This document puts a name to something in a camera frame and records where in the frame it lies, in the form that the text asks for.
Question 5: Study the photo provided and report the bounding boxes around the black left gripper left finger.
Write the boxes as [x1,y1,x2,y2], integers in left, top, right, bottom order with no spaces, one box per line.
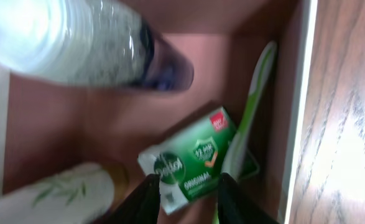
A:
[104,174,160,224]

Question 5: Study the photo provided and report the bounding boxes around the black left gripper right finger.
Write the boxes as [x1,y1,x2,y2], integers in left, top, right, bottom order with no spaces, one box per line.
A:
[217,173,278,224]

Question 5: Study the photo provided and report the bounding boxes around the white cream tube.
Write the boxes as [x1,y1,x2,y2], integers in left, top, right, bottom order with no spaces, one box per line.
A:
[0,162,129,224]

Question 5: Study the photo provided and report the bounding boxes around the green soap box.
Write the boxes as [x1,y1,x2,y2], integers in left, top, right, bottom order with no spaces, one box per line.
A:
[137,107,236,215]

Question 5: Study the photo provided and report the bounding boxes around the green toothbrush with clear cap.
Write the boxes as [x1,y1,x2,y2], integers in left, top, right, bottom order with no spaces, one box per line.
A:
[213,40,278,224]

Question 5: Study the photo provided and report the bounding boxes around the clear bottle with purple liquid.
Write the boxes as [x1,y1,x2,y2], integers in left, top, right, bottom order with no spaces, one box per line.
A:
[0,0,194,91]

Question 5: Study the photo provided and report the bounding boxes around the white box with pink interior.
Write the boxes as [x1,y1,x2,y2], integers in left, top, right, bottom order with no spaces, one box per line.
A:
[0,0,319,224]

